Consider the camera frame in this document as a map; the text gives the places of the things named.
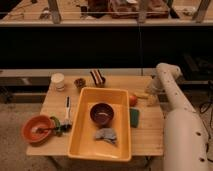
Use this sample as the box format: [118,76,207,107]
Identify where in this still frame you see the yellow banana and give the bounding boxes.
[135,93,149,99]

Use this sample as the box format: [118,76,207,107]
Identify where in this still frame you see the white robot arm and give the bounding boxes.
[146,63,209,171]

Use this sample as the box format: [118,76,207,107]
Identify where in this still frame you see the red orange fruit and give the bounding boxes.
[129,94,138,106]

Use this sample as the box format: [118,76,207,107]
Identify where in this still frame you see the green sponge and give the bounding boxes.
[130,108,139,128]

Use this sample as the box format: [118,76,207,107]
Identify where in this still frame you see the dark purple bowl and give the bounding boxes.
[90,103,114,127]

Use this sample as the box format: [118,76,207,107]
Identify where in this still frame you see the grey crumpled cloth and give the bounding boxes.
[94,128,117,144]

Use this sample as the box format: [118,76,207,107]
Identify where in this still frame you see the striped brown cake slice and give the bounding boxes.
[90,69,106,87]

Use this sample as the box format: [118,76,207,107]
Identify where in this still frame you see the small brown cup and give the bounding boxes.
[74,78,86,89]

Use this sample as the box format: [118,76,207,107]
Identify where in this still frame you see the yellow plastic tub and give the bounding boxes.
[67,87,132,162]

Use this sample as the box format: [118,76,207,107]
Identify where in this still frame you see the wooden table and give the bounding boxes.
[27,76,164,162]

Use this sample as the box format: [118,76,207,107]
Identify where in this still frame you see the white plastic cup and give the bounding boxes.
[51,73,65,91]

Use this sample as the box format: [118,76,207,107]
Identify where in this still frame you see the black spoon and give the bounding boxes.
[36,127,63,133]

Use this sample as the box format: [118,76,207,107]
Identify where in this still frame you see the orange bowl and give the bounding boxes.
[21,115,54,144]

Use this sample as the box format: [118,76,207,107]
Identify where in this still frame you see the black floor cable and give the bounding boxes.
[199,79,213,161]

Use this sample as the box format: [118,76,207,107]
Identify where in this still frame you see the green ring toy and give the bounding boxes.
[50,116,62,136]

